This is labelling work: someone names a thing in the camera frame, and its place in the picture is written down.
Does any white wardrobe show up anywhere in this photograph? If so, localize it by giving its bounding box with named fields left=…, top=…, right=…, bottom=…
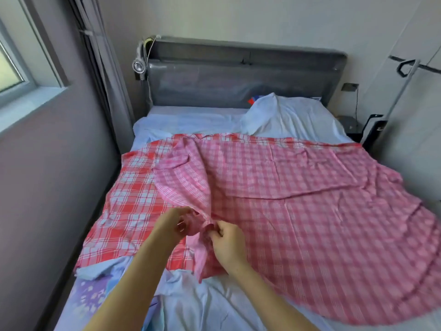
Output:
left=357, top=0, right=441, bottom=219

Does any pink gingham sheet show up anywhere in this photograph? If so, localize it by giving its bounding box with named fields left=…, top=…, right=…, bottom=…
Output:
left=153, top=134, right=441, bottom=326

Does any grey padded headboard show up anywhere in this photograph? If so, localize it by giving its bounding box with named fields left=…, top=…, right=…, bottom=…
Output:
left=143, top=36, right=348, bottom=112

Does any person's left forearm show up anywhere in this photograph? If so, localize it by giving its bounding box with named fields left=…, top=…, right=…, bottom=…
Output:
left=84, top=239, right=179, bottom=331

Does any white pillow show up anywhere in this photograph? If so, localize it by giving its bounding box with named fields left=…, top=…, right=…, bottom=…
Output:
left=240, top=92, right=354, bottom=144

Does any person's left hand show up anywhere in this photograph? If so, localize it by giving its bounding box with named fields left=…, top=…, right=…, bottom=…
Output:
left=149, top=206, right=195, bottom=250

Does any person's right hand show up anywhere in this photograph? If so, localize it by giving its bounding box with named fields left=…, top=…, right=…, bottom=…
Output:
left=205, top=219, right=250, bottom=276

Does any blue floral patterned sheet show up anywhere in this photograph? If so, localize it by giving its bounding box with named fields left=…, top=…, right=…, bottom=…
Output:
left=69, top=268, right=166, bottom=331

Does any person's right forearm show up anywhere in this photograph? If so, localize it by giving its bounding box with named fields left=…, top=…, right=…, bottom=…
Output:
left=226, top=262, right=321, bottom=331

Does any white framed window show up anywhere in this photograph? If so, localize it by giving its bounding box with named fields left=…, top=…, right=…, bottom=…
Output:
left=0, top=0, right=71, bottom=135

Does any grey curtain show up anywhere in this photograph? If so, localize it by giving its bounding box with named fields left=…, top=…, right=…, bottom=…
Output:
left=65, top=0, right=137, bottom=153

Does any white bed sheet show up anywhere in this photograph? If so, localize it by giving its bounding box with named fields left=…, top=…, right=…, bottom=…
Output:
left=54, top=105, right=441, bottom=331

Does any clip-on bed lamp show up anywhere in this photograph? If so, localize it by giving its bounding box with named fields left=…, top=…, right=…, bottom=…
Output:
left=132, top=38, right=161, bottom=82

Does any red white plaid cloth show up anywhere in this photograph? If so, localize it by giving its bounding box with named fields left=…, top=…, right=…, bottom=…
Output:
left=74, top=133, right=290, bottom=274

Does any dark nightstand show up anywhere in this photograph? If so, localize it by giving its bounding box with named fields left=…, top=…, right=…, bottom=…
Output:
left=336, top=115, right=363, bottom=139

